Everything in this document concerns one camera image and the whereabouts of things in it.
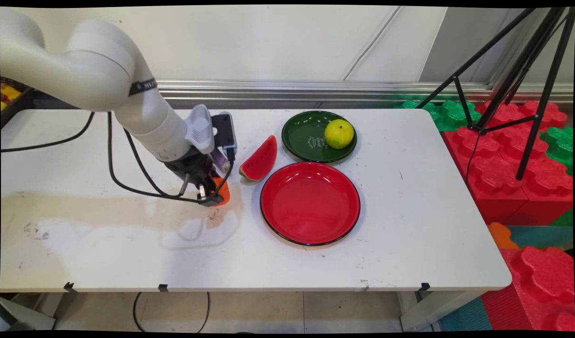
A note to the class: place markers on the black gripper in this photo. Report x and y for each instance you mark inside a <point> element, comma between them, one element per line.
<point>193,169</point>

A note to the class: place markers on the purple toy eggplant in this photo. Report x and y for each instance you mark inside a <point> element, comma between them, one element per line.
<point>220,162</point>

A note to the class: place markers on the dark storage crate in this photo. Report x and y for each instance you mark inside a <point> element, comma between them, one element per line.
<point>26,101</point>

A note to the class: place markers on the low red foam block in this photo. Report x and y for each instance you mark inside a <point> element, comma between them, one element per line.
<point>540,286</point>

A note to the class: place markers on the toy watermelon slice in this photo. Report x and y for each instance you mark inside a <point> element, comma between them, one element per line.
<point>261,162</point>

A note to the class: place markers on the red plate black rim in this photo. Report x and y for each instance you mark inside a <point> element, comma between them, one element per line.
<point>310,204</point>

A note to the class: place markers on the black tripod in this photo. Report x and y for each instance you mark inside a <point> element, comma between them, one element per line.
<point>538,56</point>

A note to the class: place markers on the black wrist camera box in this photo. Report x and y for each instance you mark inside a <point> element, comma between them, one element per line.
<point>224,134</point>

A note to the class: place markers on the grey table leg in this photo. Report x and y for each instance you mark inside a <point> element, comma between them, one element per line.
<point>24,314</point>

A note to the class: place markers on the yellow-green toy apple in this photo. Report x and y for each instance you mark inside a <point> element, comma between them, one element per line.
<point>339,134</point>

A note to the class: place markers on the large red foam block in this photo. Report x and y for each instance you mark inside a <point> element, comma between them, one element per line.
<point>498,173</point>

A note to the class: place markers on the orange foam piece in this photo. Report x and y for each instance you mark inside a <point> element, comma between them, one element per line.
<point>501,237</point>

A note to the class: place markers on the yellow toy in crate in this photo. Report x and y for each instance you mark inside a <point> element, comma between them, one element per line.
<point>9,93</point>

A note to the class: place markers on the white ribbed camera mount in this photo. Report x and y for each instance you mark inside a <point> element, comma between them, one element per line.
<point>200,129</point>

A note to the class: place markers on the dark green plate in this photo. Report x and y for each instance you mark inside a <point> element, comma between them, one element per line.
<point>310,138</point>

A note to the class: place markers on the aluminium wall rail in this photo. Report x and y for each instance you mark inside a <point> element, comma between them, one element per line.
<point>362,89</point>

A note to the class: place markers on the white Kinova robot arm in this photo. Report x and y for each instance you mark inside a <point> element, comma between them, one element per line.
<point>95,61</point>

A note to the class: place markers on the orange toy fruit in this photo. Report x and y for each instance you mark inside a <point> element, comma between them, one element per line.
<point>224,188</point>

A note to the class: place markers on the teal foam mat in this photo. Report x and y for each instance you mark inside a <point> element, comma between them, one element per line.
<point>465,317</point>
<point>543,236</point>

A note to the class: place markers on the white table leg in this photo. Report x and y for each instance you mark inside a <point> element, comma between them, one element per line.
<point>433,310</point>

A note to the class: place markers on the green foam block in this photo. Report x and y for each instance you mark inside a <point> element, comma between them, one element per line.
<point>562,145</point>
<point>449,115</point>

